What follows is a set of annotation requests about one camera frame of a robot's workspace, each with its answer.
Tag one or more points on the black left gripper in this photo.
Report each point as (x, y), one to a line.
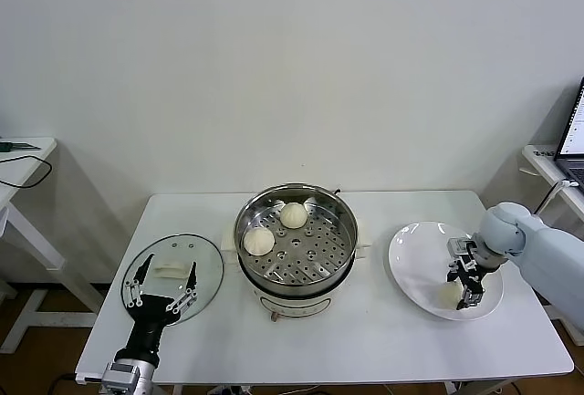
(150, 317)

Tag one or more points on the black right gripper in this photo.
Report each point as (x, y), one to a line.
(472, 274)

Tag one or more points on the white steamed baozi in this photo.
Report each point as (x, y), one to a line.
(293, 215)
(259, 242)
(447, 295)

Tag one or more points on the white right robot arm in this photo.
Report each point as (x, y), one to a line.
(547, 253)

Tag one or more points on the steel steamer pot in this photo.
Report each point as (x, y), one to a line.
(292, 306)

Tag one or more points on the stainless steel steamer basket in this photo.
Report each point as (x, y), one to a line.
(310, 258)

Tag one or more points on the white round plate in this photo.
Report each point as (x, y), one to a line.
(410, 276)

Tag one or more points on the grey open laptop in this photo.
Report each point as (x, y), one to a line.
(572, 126)

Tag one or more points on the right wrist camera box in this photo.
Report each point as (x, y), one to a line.
(458, 246)

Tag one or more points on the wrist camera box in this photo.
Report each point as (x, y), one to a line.
(458, 246)
(89, 379)

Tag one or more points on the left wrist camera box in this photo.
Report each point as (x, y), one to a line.
(89, 379)

